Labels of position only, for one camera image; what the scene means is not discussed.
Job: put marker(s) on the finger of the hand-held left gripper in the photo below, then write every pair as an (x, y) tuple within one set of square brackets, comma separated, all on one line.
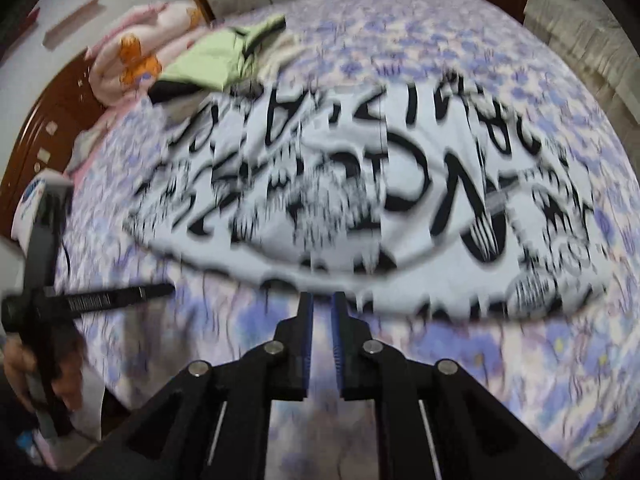
[(115, 299)]

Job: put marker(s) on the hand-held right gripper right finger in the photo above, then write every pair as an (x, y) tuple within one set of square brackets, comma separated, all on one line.
[(340, 340)]

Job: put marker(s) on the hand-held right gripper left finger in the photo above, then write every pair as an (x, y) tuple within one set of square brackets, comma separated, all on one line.
[(305, 340)]

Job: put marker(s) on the white black-print t-shirt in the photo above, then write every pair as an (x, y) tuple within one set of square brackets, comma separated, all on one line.
[(350, 185)]

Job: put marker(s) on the person's left hand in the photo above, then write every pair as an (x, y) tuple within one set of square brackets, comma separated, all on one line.
[(70, 380)]

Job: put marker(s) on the brown wooden headboard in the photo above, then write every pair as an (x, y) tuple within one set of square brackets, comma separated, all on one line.
[(35, 130)]

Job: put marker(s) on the pink printed blanket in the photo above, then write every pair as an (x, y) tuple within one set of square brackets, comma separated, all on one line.
[(115, 70)]

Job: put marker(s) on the light green garment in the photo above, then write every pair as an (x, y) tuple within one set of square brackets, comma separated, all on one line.
[(210, 60)]

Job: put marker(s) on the beige garment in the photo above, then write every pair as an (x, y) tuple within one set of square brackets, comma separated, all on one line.
[(282, 57)]

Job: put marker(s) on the purple floral bed sheet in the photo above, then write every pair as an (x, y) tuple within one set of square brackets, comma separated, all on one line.
[(500, 60)]

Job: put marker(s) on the pale grey curtain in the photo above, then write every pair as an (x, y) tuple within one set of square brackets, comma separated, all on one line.
[(590, 50)]

